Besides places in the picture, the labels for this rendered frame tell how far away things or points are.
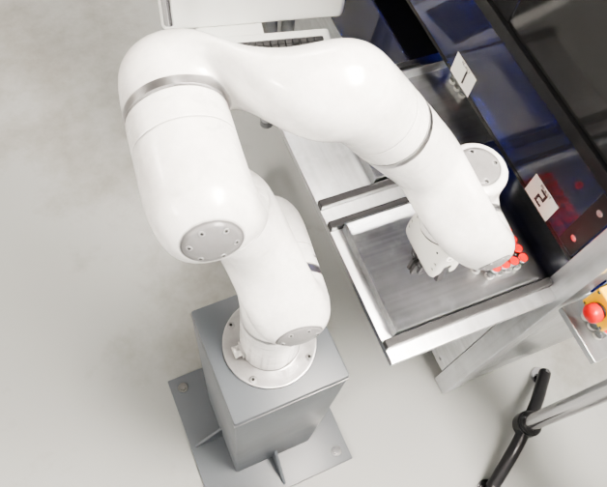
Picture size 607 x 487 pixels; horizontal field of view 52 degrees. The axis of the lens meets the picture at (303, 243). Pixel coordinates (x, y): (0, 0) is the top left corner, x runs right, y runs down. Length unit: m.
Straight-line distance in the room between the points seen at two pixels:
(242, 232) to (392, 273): 0.83
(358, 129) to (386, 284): 0.79
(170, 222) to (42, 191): 2.01
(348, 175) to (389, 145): 0.83
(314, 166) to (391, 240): 0.25
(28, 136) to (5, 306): 0.70
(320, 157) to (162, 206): 0.96
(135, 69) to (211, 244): 0.18
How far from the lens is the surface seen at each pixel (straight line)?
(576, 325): 1.46
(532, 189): 1.40
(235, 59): 0.58
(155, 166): 0.55
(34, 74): 2.87
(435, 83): 1.67
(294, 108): 0.56
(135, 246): 2.35
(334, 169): 1.46
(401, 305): 1.33
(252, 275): 0.79
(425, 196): 0.76
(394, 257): 1.37
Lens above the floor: 2.09
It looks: 64 degrees down
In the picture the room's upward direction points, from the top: 12 degrees clockwise
